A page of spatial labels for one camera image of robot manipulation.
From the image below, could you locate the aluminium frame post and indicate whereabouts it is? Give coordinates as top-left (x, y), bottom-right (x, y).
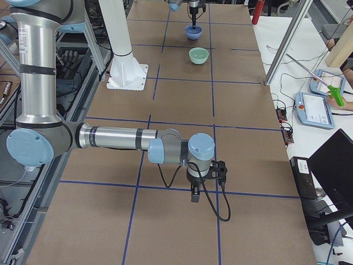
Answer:
top-left (264, 0), bottom-right (313, 86)

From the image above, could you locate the green bowl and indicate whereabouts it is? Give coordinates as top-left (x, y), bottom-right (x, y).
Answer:
top-left (189, 47), bottom-right (209, 65)

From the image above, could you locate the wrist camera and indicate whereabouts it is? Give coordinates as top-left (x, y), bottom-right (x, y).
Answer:
top-left (199, 0), bottom-right (206, 13)
top-left (207, 160), bottom-right (228, 186)

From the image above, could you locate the seated person black shirt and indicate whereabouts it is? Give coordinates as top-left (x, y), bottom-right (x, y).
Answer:
top-left (326, 38), bottom-right (352, 111)

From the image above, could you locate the green handled reacher grabber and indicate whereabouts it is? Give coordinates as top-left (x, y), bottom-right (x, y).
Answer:
top-left (285, 54), bottom-right (346, 107)

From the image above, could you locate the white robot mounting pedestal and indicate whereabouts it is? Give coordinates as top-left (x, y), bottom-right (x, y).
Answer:
top-left (99, 0), bottom-right (148, 91)

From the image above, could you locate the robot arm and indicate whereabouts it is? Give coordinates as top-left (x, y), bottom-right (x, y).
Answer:
top-left (7, 1), bottom-right (215, 202)
top-left (165, 0), bottom-right (200, 29)

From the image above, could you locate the black monitor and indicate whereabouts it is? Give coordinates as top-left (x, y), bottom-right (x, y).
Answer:
top-left (308, 129), bottom-right (352, 210)

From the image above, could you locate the blue bowl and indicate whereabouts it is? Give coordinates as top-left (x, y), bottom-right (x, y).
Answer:
top-left (185, 25), bottom-right (203, 40)

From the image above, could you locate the black desktop computer box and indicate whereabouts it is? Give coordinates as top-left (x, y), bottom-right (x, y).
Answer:
top-left (290, 156), bottom-right (318, 200)

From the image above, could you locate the red cylinder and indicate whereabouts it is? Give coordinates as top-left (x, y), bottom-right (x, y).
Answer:
top-left (252, 0), bottom-right (265, 25)

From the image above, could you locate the teach pendant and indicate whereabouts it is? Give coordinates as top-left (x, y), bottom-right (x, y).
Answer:
top-left (309, 69), bottom-right (346, 96)
top-left (295, 92), bottom-right (335, 130)

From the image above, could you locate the far teach pendant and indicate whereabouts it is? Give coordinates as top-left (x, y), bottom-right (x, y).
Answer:
top-left (309, 69), bottom-right (346, 96)

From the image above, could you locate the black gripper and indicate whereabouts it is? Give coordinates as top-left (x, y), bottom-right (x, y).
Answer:
top-left (186, 171), bottom-right (204, 203)
top-left (188, 0), bottom-right (199, 29)

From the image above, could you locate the near teach pendant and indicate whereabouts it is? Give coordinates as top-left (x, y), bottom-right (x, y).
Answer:
top-left (295, 92), bottom-right (335, 130)

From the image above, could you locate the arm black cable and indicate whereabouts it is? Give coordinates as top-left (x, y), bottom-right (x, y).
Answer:
top-left (157, 161), bottom-right (231, 222)

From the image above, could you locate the orange black electronics board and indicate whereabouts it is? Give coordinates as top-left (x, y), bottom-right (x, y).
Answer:
top-left (276, 108), bottom-right (287, 123)

